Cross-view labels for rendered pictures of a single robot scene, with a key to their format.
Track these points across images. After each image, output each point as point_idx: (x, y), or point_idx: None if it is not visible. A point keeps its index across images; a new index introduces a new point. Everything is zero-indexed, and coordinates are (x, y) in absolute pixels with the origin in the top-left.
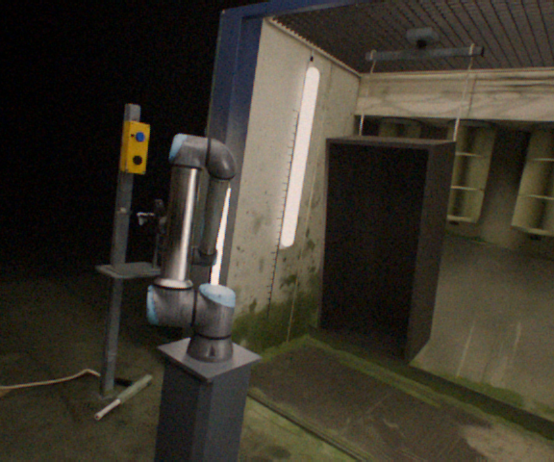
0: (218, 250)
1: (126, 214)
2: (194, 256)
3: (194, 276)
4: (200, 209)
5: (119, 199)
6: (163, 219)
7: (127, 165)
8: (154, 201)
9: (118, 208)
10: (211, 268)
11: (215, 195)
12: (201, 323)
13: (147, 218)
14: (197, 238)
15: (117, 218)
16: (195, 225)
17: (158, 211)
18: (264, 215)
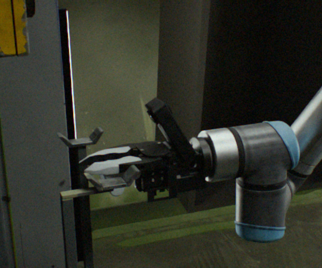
0: None
1: (129, 185)
2: (292, 192)
3: (30, 255)
4: (2, 87)
5: None
6: (224, 147)
7: (27, 28)
8: (163, 110)
9: None
10: (76, 212)
11: None
12: None
13: (156, 167)
14: (13, 162)
15: (73, 216)
16: (1, 134)
17: (182, 131)
18: None
